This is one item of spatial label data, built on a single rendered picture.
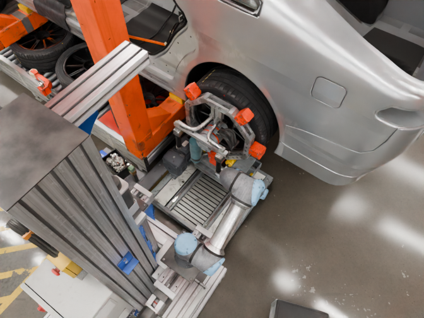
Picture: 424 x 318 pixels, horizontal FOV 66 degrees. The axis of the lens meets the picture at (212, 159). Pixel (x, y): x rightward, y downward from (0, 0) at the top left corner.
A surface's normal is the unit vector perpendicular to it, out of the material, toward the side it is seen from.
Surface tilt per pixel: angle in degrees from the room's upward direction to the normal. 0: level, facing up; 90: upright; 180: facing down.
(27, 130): 0
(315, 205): 0
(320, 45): 59
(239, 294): 0
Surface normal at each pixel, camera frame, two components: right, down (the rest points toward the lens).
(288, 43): -0.58, 0.56
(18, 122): 0.01, -0.52
